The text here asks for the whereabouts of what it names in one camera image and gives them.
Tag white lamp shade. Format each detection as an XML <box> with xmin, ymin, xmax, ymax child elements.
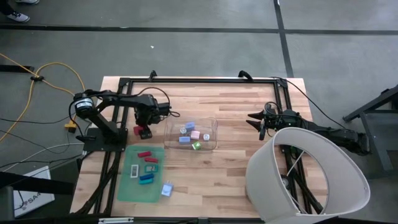
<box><xmin>245</xmin><ymin>126</ymin><xmax>372</xmax><ymax>224</ymax></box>

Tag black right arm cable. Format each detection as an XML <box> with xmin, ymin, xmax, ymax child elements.
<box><xmin>270</xmin><ymin>76</ymin><xmax>346</xmax><ymax>130</ymax></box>

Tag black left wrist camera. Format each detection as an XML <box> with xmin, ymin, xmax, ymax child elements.
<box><xmin>157</xmin><ymin>104</ymin><xmax>172</xmax><ymax>118</ymax></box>

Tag black right camera cable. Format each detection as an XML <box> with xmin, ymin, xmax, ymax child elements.
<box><xmin>264</xmin><ymin>101</ymin><xmax>283</xmax><ymax>115</ymax></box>

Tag light blue charger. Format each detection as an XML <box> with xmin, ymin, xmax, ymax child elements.
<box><xmin>160</xmin><ymin>182</ymin><xmax>175</xmax><ymax>197</ymax></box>

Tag black floor bar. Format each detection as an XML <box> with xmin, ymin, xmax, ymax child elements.
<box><xmin>0</xmin><ymin>64</ymin><xmax>35</xmax><ymax>73</ymax></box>

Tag black camera cable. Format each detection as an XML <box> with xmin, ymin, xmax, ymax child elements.
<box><xmin>264</xmin><ymin>101</ymin><xmax>283</xmax><ymax>115</ymax></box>
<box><xmin>136</xmin><ymin>86</ymin><xmax>181</xmax><ymax>118</ymax></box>

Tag black aluminium table frame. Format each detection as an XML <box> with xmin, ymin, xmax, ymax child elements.
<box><xmin>70</xmin><ymin>77</ymin><xmax>326</xmax><ymax>217</ymax></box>

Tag black side table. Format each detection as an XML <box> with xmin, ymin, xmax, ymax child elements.
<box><xmin>341</xmin><ymin>84</ymin><xmax>398</xmax><ymax>180</ymax></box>

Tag clear plastic bin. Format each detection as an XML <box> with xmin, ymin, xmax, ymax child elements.
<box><xmin>163</xmin><ymin>116</ymin><xmax>218</xmax><ymax>152</ymax></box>

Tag silver metal bracket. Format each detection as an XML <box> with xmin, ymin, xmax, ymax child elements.
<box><xmin>98</xmin><ymin>217</ymin><xmax>135</xmax><ymax>224</ymax></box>

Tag person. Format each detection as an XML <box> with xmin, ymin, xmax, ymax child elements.
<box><xmin>0</xmin><ymin>0</ymin><xmax>40</xmax><ymax>24</ymax></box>

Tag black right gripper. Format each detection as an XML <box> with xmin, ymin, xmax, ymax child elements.
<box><xmin>245</xmin><ymin>108</ymin><xmax>302</xmax><ymax>133</ymax></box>

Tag black left camera cable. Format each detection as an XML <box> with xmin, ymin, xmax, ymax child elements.
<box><xmin>136</xmin><ymin>86</ymin><xmax>181</xmax><ymax>118</ymax></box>

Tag yellow extension cable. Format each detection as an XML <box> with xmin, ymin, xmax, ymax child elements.
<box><xmin>0</xmin><ymin>52</ymin><xmax>86</xmax><ymax>142</ymax></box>

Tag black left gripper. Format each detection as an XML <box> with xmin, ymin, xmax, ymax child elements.
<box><xmin>134</xmin><ymin>104</ymin><xmax>162</xmax><ymax>140</ymax></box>

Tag teal translucent plastic tray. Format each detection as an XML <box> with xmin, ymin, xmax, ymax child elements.
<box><xmin>117</xmin><ymin>145</ymin><xmax>166</xmax><ymax>203</ymax></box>

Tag white printed box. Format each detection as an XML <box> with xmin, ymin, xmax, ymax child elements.
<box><xmin>12</xmin><ymin>166</ymin><xmax>56</xmax><ymax>218</ymax></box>

